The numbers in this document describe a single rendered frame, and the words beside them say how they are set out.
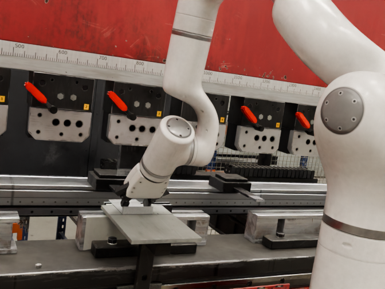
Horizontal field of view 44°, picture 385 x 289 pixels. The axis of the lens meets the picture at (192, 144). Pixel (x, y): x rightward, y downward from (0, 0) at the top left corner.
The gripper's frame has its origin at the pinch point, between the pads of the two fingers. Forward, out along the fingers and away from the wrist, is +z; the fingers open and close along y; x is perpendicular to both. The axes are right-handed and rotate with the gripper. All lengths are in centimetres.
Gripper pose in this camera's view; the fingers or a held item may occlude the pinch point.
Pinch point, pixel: (136, 203)
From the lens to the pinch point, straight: 129.6
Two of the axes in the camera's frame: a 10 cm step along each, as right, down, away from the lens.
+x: 2.4, 7.8, -5.8
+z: -3.8, 6.2, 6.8
